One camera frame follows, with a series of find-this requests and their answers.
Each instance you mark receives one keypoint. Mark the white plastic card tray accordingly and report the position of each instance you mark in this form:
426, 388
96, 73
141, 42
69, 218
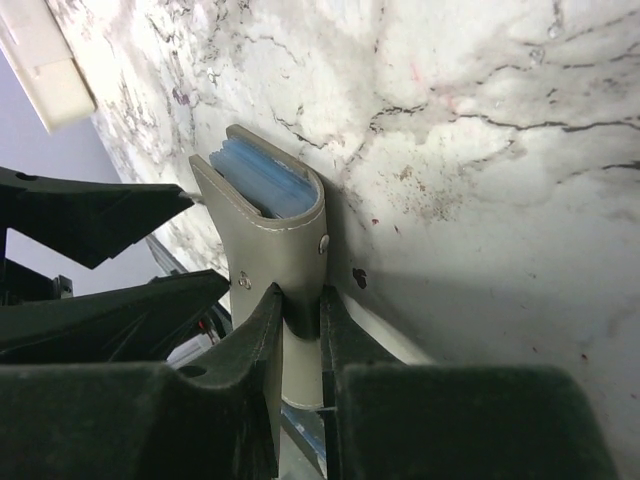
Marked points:
37, 52

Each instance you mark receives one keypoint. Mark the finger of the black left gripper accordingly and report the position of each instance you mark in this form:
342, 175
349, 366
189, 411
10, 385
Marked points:
86, 222
141, 323

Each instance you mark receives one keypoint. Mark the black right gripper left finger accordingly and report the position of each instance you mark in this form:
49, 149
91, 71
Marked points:
215, 418

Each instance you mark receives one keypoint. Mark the grey leather card holder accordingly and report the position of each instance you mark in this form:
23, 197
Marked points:
260, 251

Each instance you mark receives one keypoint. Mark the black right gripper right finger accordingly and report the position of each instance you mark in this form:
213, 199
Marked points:
385, 419

